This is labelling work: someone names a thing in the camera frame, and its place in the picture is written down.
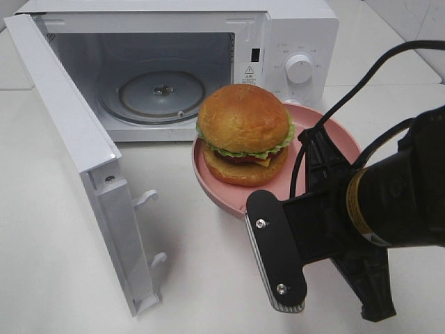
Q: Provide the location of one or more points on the burger with lettuce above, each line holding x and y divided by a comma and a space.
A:
247, 132

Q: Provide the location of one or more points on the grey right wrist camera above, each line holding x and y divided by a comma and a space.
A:
275, 251

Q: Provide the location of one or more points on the pink plate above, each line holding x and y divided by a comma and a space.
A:
232, 198

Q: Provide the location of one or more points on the glass microwave turntable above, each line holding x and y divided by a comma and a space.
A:
161, 91

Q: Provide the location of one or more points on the white upper microwave knob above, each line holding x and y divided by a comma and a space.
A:
299, 68

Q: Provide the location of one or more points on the white warning label sticker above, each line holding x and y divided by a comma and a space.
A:
250, 73

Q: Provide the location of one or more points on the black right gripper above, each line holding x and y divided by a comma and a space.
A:
321, 228

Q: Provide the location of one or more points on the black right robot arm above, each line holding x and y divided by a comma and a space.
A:
391, 197

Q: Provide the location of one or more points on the white lower microwave knob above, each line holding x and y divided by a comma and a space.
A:
293, 101

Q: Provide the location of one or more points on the white microwave oven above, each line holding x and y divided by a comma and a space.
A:
231, 32

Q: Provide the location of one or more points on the white microwave knob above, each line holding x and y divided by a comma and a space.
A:
299, 68
293, 101

